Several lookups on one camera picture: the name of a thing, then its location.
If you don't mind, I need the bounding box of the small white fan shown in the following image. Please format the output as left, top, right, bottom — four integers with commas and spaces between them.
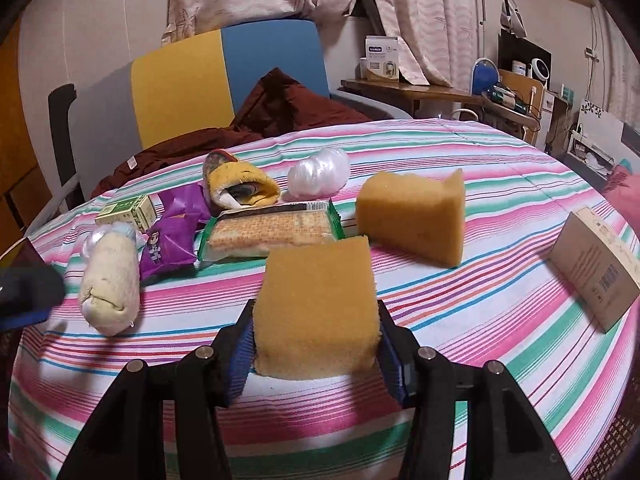
528, 58, 550, 88

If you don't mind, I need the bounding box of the grey yellow blue chair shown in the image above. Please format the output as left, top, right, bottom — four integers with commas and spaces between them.
67, 18, 414, 201

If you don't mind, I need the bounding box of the yellow patterned sock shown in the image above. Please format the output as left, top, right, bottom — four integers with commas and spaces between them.
203, 150, 281, 210

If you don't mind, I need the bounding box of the blue round container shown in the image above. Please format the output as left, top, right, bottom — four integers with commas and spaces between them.
471, 58, 500, 96

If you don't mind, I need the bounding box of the cream plush toy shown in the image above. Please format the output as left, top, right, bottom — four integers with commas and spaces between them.
78, 222, 140, 337

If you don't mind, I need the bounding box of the green Weidan cracker packet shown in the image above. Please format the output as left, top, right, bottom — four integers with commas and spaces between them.
198, 200, 345, 263

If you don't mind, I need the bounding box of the white blue product box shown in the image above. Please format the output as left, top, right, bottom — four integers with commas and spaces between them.
364, 36, 399, 81

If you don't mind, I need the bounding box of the wooden side table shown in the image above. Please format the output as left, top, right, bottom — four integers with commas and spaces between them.
341, 79, 539, 130

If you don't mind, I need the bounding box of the dark red garment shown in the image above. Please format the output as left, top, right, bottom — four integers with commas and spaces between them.
91, 68, 369, 197

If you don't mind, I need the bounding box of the white plastic bag ball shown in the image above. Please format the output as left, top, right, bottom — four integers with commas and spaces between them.
288, 148, 350, 200

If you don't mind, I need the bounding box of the black shelf box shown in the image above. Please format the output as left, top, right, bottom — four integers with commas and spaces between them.
498, 29, 552, 78

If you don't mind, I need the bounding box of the wooden wardrobe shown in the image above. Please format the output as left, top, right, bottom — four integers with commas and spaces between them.
0, 21, 52, 252

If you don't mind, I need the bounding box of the yellow sponge block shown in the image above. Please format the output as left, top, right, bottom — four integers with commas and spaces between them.
253, 236, 381, 380

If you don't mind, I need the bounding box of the brown cardboard box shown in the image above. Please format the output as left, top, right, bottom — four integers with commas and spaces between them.
549, 207, 639, 332

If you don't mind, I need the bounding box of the pink cloth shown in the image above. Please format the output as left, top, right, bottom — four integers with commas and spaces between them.
603, 165, 640, 236

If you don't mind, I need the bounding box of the yellow sponge wedge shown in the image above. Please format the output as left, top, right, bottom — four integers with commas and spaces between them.
355, 169, 465, 268

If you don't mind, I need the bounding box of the small green white box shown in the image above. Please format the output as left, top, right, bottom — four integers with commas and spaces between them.
94, 195, 157, 233

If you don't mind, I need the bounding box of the purple snack packet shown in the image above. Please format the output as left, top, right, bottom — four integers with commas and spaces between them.
140, 182, 212, 282

